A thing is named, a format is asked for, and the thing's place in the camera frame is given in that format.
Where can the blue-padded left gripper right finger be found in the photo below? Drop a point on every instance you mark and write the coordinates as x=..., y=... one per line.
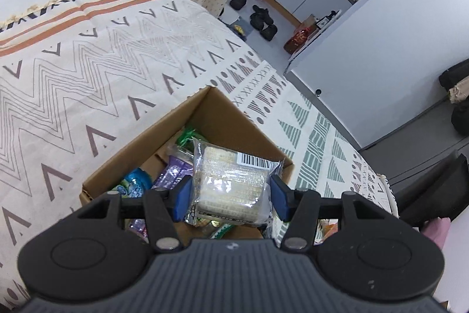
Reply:
x=300, y=210

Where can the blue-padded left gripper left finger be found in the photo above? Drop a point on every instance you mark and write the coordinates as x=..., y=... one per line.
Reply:
x=163, y=208

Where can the purple clear cake packet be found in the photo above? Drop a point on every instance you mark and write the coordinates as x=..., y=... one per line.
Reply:
x=180, y=164

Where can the clear wafer cracker packet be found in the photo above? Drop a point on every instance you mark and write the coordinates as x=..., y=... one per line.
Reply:
x=230, y=186

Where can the blue candy snack packet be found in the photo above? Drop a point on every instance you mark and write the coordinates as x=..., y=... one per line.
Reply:
x=134, y=184

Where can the brown cardboard box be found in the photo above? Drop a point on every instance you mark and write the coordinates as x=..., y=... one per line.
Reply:
x=222, y=124

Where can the green striped cracker packet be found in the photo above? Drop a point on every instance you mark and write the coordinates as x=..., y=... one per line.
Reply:
x=185, y=140

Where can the pink cloth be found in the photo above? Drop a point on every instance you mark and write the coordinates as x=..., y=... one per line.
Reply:
x=437, y=230

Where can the white cabinet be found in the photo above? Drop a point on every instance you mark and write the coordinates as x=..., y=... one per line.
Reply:
x=377, y=67

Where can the patterned bed blanket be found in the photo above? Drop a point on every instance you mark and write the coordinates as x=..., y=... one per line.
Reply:
x=80, y=79

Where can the red beverage bottle pack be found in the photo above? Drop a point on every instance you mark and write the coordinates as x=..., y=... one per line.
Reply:
x=300, y=36

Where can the black slippers pile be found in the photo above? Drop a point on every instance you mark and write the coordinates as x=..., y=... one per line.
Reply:
x=261, y=21

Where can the black clothing pile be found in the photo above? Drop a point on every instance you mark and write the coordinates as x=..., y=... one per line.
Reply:
x=455, y=81

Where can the single black slipper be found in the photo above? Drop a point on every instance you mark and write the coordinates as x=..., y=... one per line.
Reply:
x=237, y=4

